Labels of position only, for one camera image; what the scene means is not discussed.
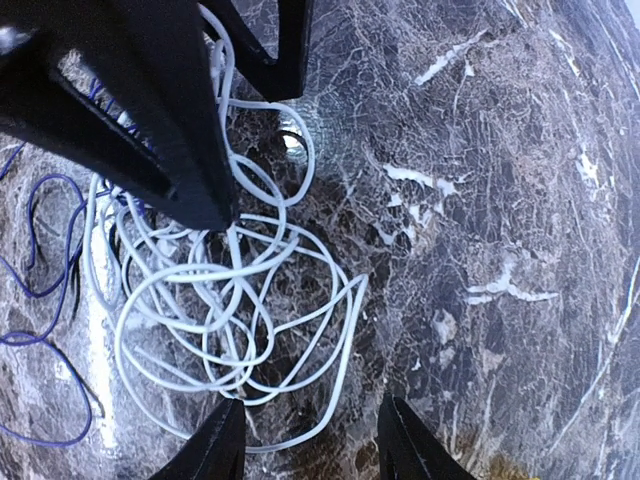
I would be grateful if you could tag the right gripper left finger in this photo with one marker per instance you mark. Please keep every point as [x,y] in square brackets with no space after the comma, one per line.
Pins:
[215,451]

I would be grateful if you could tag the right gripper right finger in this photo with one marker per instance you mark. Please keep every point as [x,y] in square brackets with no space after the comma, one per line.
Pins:
[408,450]

